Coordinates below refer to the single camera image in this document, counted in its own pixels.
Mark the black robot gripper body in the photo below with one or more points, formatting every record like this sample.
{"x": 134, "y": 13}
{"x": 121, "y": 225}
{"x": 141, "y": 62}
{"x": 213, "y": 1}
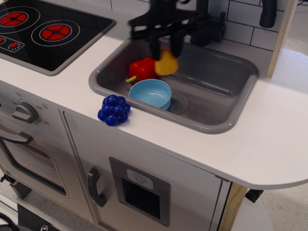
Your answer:
{"x": 163, "y": 19}

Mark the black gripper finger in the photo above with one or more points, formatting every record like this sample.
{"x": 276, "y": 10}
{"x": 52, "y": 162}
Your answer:
{"x": 176, "y": 42}
{"x": 154, "y": 44}

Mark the yellow toy corn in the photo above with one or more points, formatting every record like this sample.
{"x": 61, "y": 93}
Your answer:
{"x": 167, "y": 64}

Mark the light blue bowl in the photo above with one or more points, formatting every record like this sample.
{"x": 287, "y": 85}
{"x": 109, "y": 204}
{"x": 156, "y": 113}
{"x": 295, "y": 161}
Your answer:
{"x": 153, "y": 92}

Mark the grey toy sink basin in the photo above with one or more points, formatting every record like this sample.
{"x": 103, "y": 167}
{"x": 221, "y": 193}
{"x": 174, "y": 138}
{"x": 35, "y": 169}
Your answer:
{"x": 209, "y": 90}

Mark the red toy bell pepper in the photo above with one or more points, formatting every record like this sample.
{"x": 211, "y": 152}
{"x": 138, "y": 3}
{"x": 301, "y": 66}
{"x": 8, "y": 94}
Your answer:
{"x": 141, "y": 70}

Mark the dark grey toy faucet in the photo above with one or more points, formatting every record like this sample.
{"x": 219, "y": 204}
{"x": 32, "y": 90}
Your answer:
{"x": 208, "y": 30}

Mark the blue toy grapes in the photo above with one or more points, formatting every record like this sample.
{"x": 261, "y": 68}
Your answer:
{"x": 114, "y": 110}

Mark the black toy stovetop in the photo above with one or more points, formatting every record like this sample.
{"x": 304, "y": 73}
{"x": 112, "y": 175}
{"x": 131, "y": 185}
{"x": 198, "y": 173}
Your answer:
{"x": 46, "y": 37}

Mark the grey oven knob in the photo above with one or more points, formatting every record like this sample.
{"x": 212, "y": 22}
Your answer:
{"x": 25, "y": 112}

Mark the grey ice dispenser panel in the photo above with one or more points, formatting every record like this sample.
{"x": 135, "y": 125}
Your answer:
{"x": 142, "y": 192}

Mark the white cabinet door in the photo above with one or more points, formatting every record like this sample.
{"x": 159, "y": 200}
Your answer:
{"x": 197, "y": 196}

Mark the white oven door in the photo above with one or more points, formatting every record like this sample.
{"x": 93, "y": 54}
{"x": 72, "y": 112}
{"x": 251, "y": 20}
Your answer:
{"x": 45, "y": 165}

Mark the wooden side post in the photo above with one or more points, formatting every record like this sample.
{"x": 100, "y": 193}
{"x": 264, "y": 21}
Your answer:
{"x": 282, "y": 35}

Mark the grey cabinet door handle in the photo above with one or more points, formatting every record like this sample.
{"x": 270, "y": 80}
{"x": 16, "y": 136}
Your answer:
{"x": 92, "y": 179}

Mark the grey oven door handle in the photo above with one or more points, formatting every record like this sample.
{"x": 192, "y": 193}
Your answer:
{"x": 20, "y": 138}

